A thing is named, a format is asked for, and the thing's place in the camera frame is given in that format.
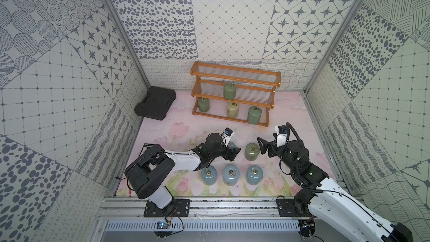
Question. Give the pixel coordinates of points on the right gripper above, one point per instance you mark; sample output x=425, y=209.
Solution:
x=264, y=149

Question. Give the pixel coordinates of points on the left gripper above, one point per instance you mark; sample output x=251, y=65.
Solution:
x=229, y=151

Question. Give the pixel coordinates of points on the green canister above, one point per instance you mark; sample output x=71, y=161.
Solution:
x=254, y=115
x=252, y=151
x=203, y=104
x=230, y=90

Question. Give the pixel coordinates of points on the blue canister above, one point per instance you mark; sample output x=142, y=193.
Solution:
x=231, y=146
x=254, y=175
x=231, y=175
x=209, y=175

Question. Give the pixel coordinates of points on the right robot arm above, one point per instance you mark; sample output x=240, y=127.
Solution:
x=324, y=198

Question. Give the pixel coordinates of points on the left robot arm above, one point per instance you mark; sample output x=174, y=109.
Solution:
x=146, y=174

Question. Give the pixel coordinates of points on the wooden three-tier shelf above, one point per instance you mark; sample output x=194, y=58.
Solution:
x=254, y=88

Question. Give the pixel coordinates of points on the yellow-green canister bottom centre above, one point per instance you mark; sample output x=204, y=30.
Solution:
x=232, y=109

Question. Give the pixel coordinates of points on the black plastic tool case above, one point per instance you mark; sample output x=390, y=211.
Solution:
x=156, y=103

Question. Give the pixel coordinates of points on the right controller board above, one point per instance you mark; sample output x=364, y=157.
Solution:
x=307, y=228

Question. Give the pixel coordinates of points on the controller board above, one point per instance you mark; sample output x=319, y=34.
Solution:
x=307, y=228
x=163, y=229

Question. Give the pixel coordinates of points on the left controller board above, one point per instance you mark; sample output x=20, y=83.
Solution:
x=163, y=229

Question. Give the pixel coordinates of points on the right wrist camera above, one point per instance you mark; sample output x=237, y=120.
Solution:
x=281, y=137

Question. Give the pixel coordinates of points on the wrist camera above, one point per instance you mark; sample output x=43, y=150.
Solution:
x=281, y=137
x=228, y=134

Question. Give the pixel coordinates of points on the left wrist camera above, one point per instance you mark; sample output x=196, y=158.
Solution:
x=228, y=134

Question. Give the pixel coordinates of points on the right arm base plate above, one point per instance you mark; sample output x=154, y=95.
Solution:
x=290, y=207

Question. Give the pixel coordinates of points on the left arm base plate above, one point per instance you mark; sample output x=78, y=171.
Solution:
x=177, y=207

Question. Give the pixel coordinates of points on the aluminium mounting rail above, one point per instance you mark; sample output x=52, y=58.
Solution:
x=130, y=208

